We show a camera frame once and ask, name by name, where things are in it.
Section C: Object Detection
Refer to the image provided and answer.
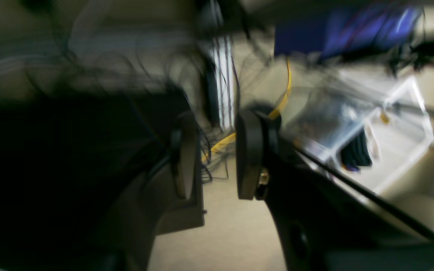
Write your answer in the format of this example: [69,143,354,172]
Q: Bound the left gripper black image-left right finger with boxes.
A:
[236,109,434,271]

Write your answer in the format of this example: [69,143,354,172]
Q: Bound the yellow cable on floor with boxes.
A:
[202,56,293,162]

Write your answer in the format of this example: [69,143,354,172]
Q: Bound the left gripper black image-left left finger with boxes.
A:
[0,94,205,271]

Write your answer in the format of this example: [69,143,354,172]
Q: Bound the blue object under table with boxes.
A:
[274,4,422,61]

